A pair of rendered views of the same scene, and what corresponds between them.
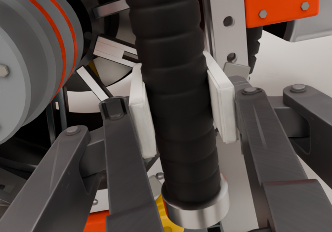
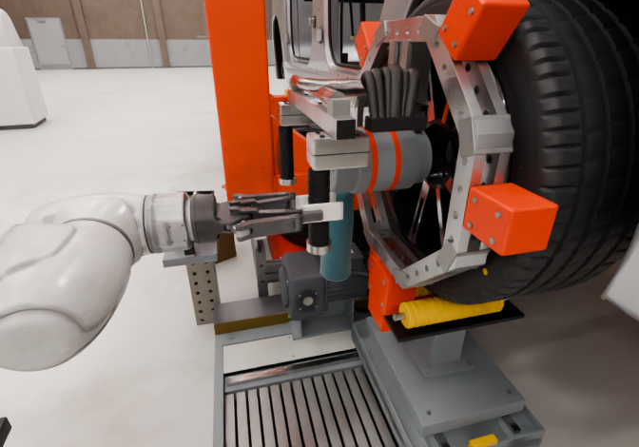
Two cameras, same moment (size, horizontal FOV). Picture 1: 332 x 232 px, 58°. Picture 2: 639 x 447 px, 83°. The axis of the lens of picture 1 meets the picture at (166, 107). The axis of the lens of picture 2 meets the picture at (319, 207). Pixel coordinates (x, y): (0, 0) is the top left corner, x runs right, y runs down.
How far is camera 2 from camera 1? 0.57 m
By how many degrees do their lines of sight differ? 67
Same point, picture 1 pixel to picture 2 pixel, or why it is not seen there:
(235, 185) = not seen: outside the picture
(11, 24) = not seen: hidden behind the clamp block
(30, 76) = (338, 176)
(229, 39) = (453, 225)
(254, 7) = (468, 217)
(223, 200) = (312, 247)
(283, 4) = (482, 228)
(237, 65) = (451, 246)
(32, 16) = not seen: hidden behind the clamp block
